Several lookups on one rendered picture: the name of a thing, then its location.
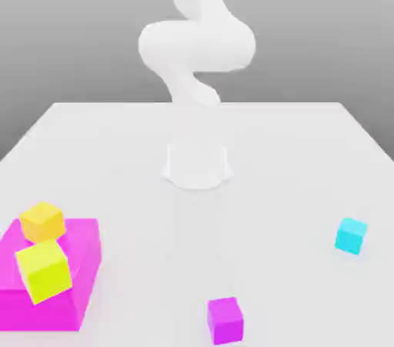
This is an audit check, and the small yellow cube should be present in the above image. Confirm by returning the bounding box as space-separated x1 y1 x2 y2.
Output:
15 239 73 305

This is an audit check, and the large magenta box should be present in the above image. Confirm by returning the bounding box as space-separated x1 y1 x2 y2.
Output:
0 218 103 332

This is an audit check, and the small purple cube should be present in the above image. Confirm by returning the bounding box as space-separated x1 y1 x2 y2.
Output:
206 296 245 346

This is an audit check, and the small cyan cube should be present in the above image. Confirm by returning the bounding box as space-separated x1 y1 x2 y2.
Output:
334 217 369 256

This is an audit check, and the small orange cube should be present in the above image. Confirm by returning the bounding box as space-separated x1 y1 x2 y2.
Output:
18 201 67 244

